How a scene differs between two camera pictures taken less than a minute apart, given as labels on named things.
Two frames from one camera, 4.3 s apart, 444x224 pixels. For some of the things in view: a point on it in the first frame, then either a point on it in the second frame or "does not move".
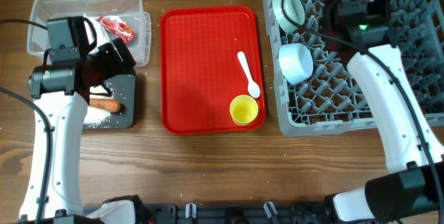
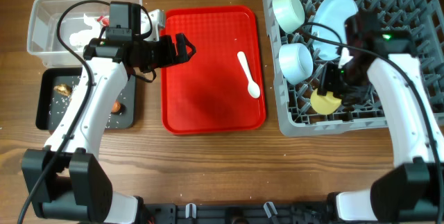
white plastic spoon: x=253 y=88 does not move
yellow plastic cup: x=243 y=109 → x=325 y=105
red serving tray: x=200 y=72 does not move
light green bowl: x=293 y=8 does not move
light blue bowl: x=295 y=62 does not move
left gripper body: x=107 y=62 → x=155 y=53
